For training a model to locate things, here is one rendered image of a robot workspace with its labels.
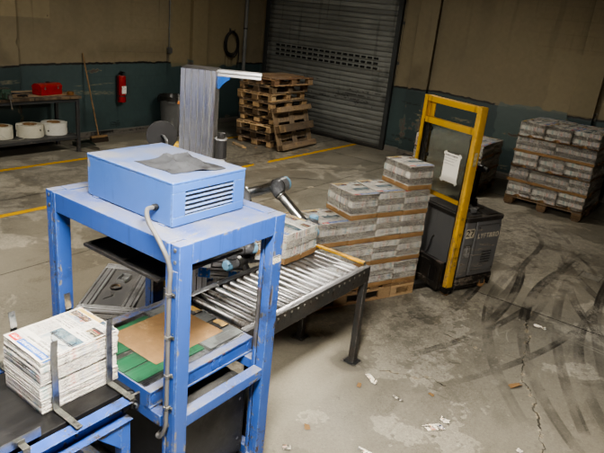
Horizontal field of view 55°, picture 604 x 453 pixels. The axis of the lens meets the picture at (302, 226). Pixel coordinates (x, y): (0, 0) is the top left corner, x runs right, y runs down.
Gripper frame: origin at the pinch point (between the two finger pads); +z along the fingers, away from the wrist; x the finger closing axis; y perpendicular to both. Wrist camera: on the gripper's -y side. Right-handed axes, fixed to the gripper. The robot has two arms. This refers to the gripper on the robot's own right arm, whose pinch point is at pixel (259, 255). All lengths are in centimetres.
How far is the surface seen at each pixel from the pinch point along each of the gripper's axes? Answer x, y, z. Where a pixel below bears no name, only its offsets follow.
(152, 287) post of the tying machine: 3, 5, -94
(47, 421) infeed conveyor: -56, 0, -196
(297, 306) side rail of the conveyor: -64, -1, -38
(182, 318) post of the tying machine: -85, 42, -151
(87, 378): -51, 7, -174
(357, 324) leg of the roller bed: -63, -46, 44
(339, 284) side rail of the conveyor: -64, -1, 8
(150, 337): -34, 0, -125
